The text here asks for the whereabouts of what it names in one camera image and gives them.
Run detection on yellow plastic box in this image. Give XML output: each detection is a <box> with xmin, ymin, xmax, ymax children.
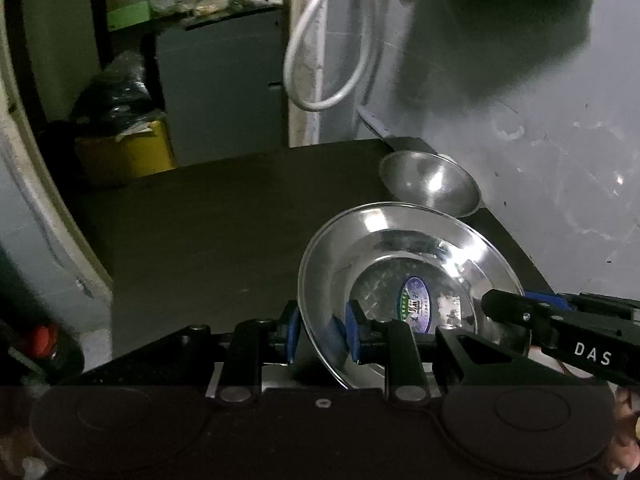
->
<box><xmin>75</xmin><ymin>120</ymin><xmax>177</xmax><ymax>186</ymax></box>

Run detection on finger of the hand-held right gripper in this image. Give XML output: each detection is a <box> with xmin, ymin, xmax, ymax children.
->
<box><xmin>481</xmin><ymin>288</ymin><xmax>557</xmax><ymax>351</ymax></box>
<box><xmin>525</xmin><ymin>290</ymin><xmax>640</xmax><ymax>318</ymax></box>

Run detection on red-capped dark jar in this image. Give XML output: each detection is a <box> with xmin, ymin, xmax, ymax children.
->
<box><xmin>10</xmin><ymin>322</ymin><xmax>83</xmax><ymax>386</ymax></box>

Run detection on green cardboard box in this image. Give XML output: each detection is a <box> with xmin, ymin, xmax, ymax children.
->
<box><xmin>107</xmin><ymin>0</ymin><xmax>152</xmax><ymax>31</ymax></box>

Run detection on cleaver with cream handle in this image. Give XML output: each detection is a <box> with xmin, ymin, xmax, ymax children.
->
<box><xmin>356</xmin><ymin>105</ymin><xmax>416</xmax><ymax>153</ymax></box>

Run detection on stainless steel plate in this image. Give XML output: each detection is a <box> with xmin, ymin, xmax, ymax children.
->
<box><xmin>297</xmin><ymin>201</ymin><xmax>531</xmax><ymax>391</ymax></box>

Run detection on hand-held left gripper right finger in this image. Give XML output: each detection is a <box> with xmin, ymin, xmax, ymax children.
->
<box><xmin>345</xmin><ymin>300</ymin><xmax>601</xmax><ymax>404</ymax></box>

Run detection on stainless steel bowl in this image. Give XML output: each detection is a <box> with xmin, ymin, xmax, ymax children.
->
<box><xmin>378</xmin><ymin>151</ymin><xmax>482</xmax><ymax>218</ymax></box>

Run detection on white flexible hose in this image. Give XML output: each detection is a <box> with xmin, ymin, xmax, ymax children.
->
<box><xmin>282</xmin><ymin>0</ymin><xmax>375</xmax><ymax>112</ymax></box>

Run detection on person's right hand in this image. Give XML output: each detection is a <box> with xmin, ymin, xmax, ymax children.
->
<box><xmin>611</xmin><ymin>387</ymin><xmax>640</xmax><ymax>478</ymax></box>

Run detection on black plastic bag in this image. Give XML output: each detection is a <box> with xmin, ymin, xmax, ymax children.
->
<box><xmin>70</xmin><ymin>52</ymin><xmax>166</xmax><ymax>127</ymax></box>

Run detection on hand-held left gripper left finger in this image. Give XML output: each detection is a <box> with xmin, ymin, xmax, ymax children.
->
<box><xmin>85</xmin><ymin>302</ymin><xmax>303</xmax><ymax>407</ymax></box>

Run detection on grey washing machine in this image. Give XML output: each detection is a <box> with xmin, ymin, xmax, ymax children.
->
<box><xmin>155</xmin><ymin>10</ymin><xmax>291</xmax><ymax>167</ymax></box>

